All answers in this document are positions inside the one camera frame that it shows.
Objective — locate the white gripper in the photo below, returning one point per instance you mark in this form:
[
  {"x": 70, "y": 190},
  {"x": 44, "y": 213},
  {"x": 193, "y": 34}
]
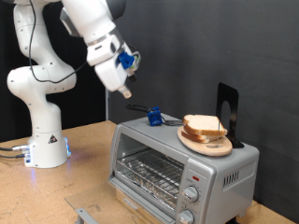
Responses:
[{"x": 110, "y": 74}]

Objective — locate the black spatula with blue block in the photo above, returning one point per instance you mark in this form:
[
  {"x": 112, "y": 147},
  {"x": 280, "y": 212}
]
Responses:
[{"x": 154, "y": 118}]

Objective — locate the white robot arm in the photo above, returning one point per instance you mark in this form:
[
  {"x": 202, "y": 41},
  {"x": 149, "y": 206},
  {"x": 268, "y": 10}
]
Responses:
[{"x": 46, "y": 124}]

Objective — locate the silver oven knob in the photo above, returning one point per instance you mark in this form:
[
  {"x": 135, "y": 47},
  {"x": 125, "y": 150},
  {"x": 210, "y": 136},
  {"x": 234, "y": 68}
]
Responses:
[
  {"x": 190, "y": 193},
  {"x": 186, "y": 216}
]

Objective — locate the silver toaster oven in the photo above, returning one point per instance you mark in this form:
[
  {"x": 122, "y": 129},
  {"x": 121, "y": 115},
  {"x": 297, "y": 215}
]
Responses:
[{"x": 230, "y": 193}]

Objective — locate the vertical metal pole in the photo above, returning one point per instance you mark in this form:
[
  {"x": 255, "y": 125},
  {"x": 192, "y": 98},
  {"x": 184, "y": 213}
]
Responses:
[{"x": 107, "y": 105}]

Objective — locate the round wooden board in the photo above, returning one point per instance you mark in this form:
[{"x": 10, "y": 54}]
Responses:
[{"x": 215, "y": 150}]

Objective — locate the aluminium foil sheet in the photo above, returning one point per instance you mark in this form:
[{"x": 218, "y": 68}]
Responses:
[{"x": 162, "y": 194}]

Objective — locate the black metal bookend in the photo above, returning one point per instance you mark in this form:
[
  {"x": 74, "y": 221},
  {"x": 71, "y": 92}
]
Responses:
[{"x": 233, "y": 124}]

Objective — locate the wrist camera on blue mount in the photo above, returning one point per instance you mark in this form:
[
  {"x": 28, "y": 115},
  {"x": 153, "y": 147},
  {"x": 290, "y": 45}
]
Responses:
[{"x": 126, "y": 60}]

